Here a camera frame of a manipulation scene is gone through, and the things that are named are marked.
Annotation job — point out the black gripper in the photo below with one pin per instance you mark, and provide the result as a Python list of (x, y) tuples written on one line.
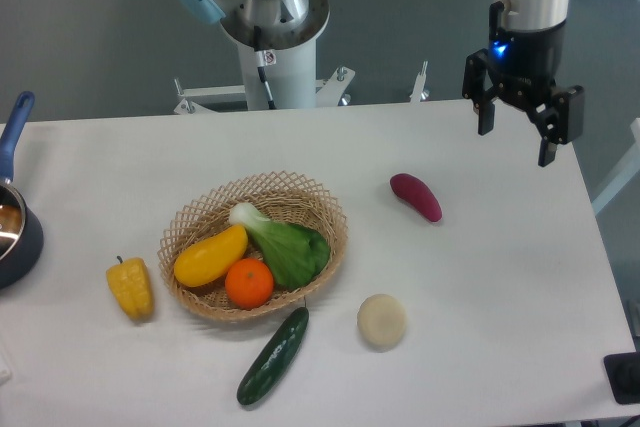
[(522, 66)]

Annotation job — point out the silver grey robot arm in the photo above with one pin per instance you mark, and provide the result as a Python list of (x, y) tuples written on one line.
[(276, 42)]

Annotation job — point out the yellow mango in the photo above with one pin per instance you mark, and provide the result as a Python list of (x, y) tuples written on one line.
[(211, 258)]

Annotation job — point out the purple sweet potato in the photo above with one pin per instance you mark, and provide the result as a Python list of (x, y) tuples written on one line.
[(418, 195)]

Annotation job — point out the beige round cake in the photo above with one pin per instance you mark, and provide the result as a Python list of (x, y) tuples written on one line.
[(382, 321)]

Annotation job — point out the green bok choy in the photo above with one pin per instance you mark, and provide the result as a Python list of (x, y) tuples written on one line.
[(294, 254)]

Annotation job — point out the black device at edge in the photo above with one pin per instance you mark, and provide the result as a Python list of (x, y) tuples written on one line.
[(622, 370)]

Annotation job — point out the orange fruit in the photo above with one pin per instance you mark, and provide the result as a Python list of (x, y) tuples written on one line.
[(249, 283)]

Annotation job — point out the green cucumber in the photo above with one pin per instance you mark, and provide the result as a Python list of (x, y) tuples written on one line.
[(274, 359)]

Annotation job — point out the yellow bell pepper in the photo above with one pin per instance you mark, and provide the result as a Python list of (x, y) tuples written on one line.
[(130, 285)]

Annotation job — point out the white frame at right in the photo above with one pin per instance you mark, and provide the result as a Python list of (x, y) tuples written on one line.
[(620, 175)]

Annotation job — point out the white metal base frame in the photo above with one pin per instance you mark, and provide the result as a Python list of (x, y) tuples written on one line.
[(329, 92)]

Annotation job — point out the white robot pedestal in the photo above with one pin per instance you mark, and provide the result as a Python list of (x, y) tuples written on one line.
[(289, 73)]

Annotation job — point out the blue handled saucepan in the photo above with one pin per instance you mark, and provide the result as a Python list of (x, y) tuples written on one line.
[(22, 237)]

